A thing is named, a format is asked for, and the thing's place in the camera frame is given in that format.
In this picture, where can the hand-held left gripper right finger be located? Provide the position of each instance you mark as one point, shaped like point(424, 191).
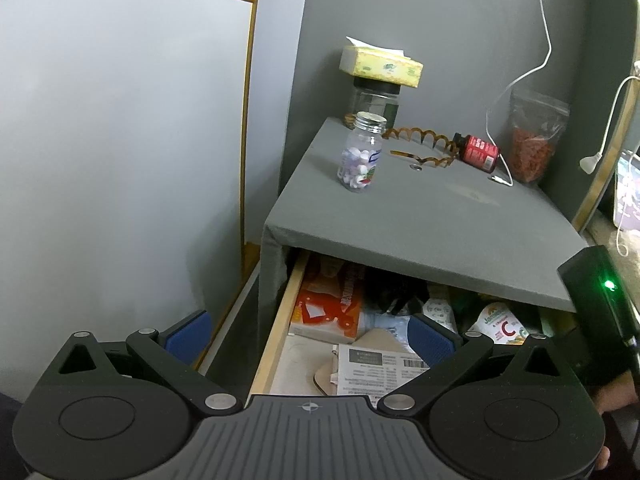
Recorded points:
point(430, 340)

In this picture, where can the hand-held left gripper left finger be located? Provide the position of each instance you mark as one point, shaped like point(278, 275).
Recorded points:
point(185, 337)

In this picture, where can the grey nightstand drawer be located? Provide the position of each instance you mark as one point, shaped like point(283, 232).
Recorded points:
point(300, 360)

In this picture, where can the clear pill bottle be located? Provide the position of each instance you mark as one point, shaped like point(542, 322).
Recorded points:
point(360, 160)

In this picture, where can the person's right hand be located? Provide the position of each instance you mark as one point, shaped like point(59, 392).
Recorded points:
point(620, 395)

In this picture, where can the white pouch with green print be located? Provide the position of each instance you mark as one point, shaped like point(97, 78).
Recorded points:
point(440, 315)

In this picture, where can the light blue packet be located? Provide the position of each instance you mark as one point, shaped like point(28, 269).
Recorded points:
point(385, 327)

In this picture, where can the black object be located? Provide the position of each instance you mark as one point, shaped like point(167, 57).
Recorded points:
point(395, 290)

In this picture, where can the printed paper with barcode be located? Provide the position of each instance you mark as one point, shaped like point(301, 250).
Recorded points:
point(370, 367)

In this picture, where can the white pouch with red letter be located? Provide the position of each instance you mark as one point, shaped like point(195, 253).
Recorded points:
point(500, 327)

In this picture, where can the bed with beige sheet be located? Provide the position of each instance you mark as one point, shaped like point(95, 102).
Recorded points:
point(610, 240)

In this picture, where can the grey headboard with gold trim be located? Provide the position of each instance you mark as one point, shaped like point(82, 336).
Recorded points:
point(590, 205)

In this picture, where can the red and white box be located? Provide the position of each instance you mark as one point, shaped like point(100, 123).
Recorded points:
point(327, 310)

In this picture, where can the brown cardboard piece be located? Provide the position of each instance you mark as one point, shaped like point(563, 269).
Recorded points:
point(325, 375)

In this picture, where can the open laptop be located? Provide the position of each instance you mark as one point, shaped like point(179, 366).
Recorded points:
point(627, 195)

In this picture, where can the grey upholstered nightstand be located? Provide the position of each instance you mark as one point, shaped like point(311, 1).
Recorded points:
point(430, 220)

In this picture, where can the clear bag of red berries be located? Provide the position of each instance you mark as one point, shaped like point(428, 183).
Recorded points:
point(535, 150)

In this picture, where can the red supplement bottle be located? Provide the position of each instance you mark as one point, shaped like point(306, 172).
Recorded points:
point(477, 150)

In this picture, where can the brown wavy hair band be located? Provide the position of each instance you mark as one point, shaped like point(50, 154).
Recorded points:
point(425, 136)

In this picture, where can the glass jar with black lid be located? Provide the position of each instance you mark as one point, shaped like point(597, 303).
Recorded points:
point(375, 102)

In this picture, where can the yellow tissue box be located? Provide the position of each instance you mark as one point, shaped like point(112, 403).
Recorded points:
point(380, 65)

